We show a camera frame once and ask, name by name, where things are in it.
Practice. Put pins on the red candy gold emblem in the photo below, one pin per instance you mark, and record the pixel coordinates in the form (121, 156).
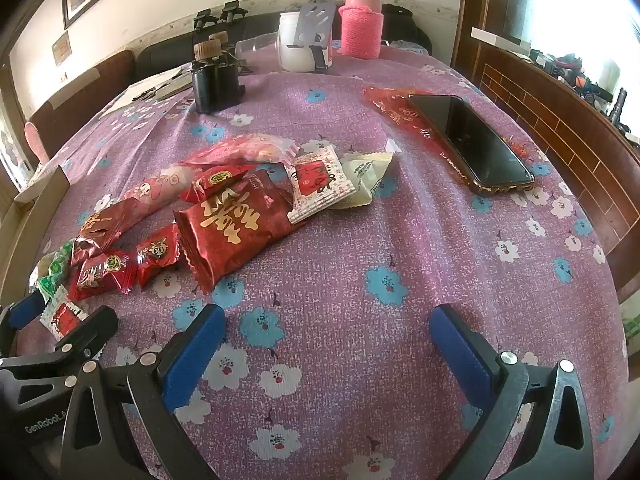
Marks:
(212, 182)
(102, 272)

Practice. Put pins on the white paper sheet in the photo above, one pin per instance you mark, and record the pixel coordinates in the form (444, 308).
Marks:
(125, 100)

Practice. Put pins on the small red cartoon-print candy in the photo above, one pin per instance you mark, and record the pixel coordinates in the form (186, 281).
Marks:
(157, 255)

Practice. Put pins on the cardboard box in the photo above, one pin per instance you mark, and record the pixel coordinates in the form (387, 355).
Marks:
(30, 230)

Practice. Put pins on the green candy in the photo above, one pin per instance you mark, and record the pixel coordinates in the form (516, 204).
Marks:
(62, 256)
(46, 285)

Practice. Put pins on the clear plastic cup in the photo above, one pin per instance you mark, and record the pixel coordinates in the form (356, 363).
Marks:
(255, 46)

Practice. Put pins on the wooden cabinet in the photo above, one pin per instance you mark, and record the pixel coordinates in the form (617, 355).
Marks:
(550, 110)

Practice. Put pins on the white snack packet red label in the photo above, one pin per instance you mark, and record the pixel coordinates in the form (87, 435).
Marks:
(320, 180)

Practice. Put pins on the brown cushioned chair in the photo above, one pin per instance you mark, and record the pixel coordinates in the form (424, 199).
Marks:
(85, 105)

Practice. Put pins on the small white red-label packet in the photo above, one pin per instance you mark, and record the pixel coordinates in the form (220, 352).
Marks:
(62, 315)

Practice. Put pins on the white plastic jar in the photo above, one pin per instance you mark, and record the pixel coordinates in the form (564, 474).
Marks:
(287, 45)

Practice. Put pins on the black pen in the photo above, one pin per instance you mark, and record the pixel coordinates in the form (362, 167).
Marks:
(145, 94)

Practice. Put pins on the black clip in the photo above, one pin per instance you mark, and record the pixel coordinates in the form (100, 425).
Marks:
(232, 10)
(202, 19)

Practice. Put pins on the pink translucent snack packet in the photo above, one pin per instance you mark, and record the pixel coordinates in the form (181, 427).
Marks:
(240, 150)

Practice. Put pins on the red foil snack packet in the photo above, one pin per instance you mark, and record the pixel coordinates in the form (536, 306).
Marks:
(102, 225)

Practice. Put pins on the pink thermos knitted sleeve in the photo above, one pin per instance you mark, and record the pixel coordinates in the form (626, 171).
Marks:
(361, 20)

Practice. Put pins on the large red gold-print snack packet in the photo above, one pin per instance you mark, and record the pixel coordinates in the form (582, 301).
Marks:
(230, 232)

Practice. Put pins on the small framed picture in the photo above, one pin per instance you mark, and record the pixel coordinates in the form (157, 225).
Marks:
(61, 49)

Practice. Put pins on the olive notebook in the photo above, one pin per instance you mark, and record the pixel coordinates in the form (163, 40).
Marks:
(172, 86)

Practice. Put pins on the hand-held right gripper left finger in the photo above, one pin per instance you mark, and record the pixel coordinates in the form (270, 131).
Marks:
(195, 355)

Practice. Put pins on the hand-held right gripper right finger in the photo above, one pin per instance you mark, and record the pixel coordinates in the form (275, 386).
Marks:
(460, 355)

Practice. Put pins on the cream snack packet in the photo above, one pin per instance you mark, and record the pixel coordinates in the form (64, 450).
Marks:
(370, 172)

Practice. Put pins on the long pink floral snack packet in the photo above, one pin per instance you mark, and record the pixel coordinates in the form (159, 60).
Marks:
(155, 190)

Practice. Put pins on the bright window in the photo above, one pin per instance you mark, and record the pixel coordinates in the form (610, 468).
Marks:
(565, 0)

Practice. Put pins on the black holder with cork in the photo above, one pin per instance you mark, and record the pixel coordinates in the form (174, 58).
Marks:
(219, 37)
(215, 85)

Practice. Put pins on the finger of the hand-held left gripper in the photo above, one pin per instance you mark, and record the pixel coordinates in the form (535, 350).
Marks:
(25, 311)
(87, 335)

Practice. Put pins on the black flashlight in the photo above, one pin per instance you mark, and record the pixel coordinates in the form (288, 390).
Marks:
(619, 105)

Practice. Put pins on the grey phone stand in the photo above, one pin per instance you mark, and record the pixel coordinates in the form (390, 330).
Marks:
(315, 22)

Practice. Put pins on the red plastic envelope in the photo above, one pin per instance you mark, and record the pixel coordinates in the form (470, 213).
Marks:
(395, 105)

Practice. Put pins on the purple floral tablecloth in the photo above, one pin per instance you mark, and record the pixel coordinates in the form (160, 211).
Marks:
(350, 240)

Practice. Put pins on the black smartphone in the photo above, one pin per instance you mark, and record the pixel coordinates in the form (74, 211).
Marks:
(475, 140)

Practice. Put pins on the black bag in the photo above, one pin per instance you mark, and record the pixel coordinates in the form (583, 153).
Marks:
(405, 25)

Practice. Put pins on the black sofa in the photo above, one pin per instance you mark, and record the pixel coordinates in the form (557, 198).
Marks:
(165, 55)

